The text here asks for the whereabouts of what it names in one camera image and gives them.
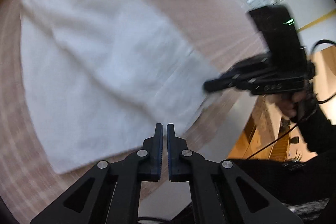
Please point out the pink plaid cloth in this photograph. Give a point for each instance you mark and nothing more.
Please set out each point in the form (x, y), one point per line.
(223, 16)

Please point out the slatted wooden bench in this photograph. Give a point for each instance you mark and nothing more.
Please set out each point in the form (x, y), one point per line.
(281, 150)

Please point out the person's right hand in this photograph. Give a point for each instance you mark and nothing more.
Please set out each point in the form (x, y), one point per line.
(287, 108)

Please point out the person's right forearm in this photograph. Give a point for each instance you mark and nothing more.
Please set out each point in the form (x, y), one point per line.
(320, 134)

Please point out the black pot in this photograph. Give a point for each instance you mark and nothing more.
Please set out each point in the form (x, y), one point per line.
(295, 140)

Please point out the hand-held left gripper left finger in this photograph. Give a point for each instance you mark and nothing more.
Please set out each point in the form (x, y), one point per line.
(158, 155)

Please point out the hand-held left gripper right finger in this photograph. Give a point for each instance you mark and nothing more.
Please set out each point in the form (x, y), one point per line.
(170, 155)

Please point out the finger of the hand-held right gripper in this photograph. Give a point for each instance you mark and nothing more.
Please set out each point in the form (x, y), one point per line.
(223, 81)

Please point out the white shirt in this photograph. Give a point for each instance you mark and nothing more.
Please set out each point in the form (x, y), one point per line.
(92, 69)

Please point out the person's black sweater torso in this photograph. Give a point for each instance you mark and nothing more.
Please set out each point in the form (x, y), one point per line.
(275, 179)

